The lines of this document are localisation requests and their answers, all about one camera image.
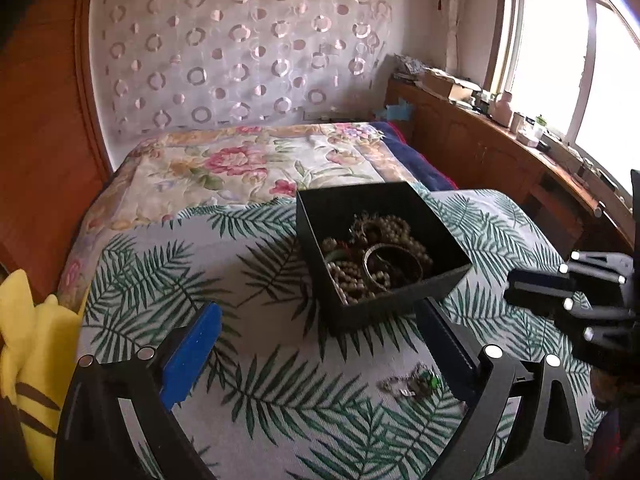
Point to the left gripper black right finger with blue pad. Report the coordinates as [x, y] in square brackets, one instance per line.
[545, 441]

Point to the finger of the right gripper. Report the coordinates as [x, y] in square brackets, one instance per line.
[603, 277]
[553, 296]

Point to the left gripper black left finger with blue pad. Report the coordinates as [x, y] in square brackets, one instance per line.
[93, 441]

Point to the green gem silver pendant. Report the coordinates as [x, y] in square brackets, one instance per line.
[419, 383]

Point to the black jewelry box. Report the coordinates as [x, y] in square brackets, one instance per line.
[336, 226]

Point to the yellow plush toy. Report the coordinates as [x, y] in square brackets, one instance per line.
[38, 359]

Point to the wooden sideboard cabinet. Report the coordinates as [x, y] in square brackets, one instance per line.
[476, 153]

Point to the metal bangle in box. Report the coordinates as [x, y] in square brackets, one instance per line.
[388, 267]

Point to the pink ceramic jar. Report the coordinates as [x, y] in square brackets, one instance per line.
[501, 111]

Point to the navy blue blanket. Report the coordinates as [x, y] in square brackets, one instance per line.
[414, 161]

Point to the palm leaf print blanket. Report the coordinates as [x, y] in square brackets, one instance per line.
[281, 399]

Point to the cardboard box on cabinet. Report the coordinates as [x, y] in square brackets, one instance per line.
[447, 86]

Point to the floral quilt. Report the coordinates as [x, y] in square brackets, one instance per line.
[233, 166]

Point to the circle pattern sheer curtain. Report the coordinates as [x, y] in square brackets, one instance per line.
[164, 65]

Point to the window with white frame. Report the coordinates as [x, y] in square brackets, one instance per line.
[574, 65]

